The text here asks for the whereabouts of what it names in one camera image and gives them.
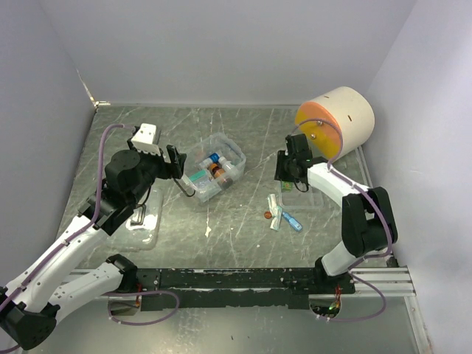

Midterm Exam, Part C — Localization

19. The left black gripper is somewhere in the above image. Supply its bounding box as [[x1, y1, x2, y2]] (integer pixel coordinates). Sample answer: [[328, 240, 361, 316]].
[[126, 136, 186, 204]]

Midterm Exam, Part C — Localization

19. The green medicine box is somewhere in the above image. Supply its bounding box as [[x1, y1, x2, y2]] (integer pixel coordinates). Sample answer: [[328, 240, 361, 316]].
[[280, 181, 294, 192]]

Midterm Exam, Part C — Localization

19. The teal-header plastic sachet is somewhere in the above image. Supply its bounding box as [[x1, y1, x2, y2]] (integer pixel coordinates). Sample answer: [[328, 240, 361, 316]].
[[189, 170, 212, 190]]

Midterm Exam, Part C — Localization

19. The small blue-label vial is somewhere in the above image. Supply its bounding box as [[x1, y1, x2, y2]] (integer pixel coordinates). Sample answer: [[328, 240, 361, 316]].
[[198, 153, 220, 170]]

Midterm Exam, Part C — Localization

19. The clear plastic storage box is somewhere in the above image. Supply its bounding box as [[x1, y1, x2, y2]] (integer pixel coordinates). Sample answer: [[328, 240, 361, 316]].
[[182, 133, 246, 203]]

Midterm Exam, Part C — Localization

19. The clear plastic divider tray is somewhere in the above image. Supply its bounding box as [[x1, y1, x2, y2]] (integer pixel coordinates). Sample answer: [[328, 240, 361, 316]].
[[278, 181, 324, 210]]

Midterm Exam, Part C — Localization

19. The white tube packet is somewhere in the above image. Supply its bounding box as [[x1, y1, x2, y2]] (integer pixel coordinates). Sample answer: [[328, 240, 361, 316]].
[[268, 194, 282, 231]]

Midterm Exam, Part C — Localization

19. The white medicine bottle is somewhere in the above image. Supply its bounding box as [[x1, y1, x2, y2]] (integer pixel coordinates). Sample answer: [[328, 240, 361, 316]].
[[218, 156, 237, 178]]

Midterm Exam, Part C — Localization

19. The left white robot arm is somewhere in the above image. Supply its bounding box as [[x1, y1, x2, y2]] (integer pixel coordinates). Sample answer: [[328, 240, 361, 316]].
[[1, 145, 187, 350]]

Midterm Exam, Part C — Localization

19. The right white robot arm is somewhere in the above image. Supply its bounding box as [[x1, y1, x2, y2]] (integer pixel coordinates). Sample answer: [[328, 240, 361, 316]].
[[274, 134, 398, 294]]

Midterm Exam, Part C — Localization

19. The blue plastic applicator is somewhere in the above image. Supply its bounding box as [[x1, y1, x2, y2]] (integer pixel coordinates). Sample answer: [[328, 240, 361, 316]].
[[282, 211, 302, 232]]

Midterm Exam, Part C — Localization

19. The beige cylinder orange face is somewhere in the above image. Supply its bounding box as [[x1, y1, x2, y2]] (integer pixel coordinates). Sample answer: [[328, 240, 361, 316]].
[[294, 86, 375, 159]]

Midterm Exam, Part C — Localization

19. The clear plastic box lid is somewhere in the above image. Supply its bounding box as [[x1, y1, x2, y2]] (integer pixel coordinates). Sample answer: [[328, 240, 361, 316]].
[[110, 187, 164, 252]]

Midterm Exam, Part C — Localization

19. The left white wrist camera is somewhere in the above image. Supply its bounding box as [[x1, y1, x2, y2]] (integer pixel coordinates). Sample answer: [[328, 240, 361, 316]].
[[131, 123, 162, 156]]

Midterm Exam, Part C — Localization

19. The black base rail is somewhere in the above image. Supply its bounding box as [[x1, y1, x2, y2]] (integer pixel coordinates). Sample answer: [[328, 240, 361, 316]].
[[117, 268, 355, 311]]

